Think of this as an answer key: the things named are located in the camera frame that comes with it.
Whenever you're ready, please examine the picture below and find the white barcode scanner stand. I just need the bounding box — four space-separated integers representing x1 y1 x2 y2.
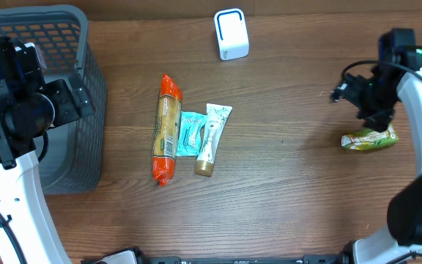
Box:
214 8 250 61

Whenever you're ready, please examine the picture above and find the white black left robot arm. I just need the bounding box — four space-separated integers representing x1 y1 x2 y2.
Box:
0 37 95 263

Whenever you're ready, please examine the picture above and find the teal snack packet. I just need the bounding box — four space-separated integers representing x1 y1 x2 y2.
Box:
177 111 207 157

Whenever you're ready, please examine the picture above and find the grey plastic shopping basket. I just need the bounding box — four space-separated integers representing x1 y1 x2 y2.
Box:
0 4 107 194

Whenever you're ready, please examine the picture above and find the orange spaghetti pasta packet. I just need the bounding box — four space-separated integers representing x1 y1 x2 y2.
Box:
152 74 182 186

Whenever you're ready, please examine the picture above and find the green jasmine tea pouch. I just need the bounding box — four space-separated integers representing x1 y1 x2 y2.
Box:
341 124 399 150

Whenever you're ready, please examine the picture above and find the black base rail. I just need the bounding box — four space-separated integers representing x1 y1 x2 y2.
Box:
81 247 349 264

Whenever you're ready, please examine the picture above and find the white floral cream tube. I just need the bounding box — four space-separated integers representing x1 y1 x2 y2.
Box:
195 103 232 177

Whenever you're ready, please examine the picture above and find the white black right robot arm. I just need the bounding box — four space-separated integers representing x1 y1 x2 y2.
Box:
330 28 422 263

